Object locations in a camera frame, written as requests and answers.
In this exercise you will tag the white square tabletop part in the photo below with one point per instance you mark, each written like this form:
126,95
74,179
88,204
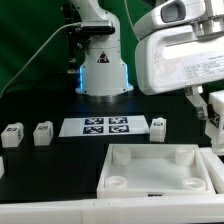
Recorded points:
148,170

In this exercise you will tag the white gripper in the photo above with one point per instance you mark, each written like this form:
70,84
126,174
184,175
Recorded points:
174,58

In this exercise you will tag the black camera stand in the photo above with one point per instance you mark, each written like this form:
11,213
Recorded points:
76,39

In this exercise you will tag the white right obstacle wall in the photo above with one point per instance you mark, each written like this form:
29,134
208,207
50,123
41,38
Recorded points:
215,169

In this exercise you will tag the white front rail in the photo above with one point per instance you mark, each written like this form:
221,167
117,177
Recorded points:
152,210

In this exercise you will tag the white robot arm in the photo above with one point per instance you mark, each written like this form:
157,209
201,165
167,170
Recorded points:
103,73

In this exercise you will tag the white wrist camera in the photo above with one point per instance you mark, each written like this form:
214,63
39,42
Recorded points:
168,14

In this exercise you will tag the white block left edge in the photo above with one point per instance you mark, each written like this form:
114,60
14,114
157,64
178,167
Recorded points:
1,167

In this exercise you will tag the white sheet with markers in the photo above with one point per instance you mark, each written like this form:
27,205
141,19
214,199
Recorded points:
104,126

